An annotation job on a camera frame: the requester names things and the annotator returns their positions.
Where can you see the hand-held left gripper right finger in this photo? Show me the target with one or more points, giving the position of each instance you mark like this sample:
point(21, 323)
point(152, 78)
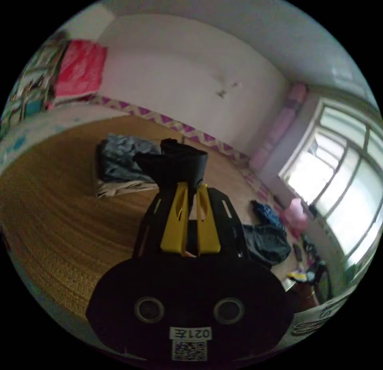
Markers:
point(208, 229)

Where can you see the cupboard with printed doors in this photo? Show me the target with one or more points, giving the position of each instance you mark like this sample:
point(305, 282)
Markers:
point(33, 79)

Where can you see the heap of dark blue clothes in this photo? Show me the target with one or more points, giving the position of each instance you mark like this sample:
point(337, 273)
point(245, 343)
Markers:
point(266, 235)

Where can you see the bed with woven mat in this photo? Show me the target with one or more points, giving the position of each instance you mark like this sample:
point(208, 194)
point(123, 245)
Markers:
point(68, 196)

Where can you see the pink curtain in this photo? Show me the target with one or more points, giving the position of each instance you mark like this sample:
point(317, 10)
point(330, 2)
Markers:
point(281, 127)

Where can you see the black pants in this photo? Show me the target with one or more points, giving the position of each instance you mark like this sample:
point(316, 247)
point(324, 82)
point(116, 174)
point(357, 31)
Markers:
point(182, 163)

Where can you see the window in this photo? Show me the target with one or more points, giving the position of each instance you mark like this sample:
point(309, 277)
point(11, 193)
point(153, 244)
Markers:
point(338, 178)

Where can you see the red quilt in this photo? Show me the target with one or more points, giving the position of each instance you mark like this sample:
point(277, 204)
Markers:
point(80, 69)

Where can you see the pile of clothes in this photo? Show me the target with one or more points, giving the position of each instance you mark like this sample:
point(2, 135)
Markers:
point(125, 166)

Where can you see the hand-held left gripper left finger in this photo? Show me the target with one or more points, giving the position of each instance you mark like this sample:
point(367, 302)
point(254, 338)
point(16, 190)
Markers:
point(173, 226)

